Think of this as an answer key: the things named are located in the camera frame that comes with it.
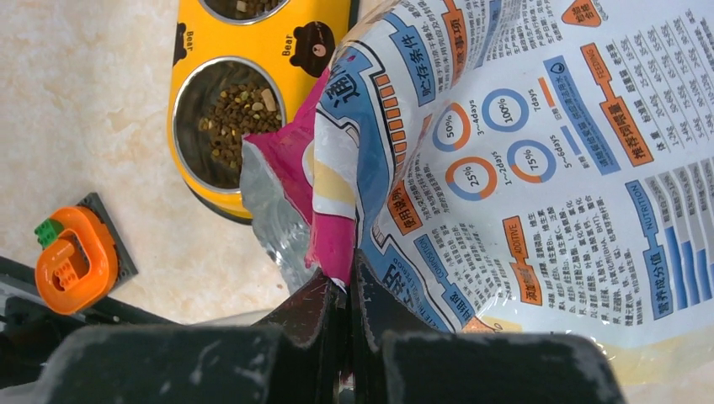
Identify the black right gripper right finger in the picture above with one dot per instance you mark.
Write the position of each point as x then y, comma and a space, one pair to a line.
399, 358

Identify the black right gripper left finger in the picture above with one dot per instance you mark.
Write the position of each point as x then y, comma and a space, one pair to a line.
289, 356

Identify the pink blue pet food bag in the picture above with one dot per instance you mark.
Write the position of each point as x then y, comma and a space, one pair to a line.
528, 166

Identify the yellow double pet bowl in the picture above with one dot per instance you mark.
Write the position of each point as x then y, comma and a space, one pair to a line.
240, 68

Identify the small green block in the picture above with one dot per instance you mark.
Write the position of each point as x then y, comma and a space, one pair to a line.
48, 231

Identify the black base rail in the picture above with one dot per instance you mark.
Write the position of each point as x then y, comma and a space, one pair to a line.
30, 331

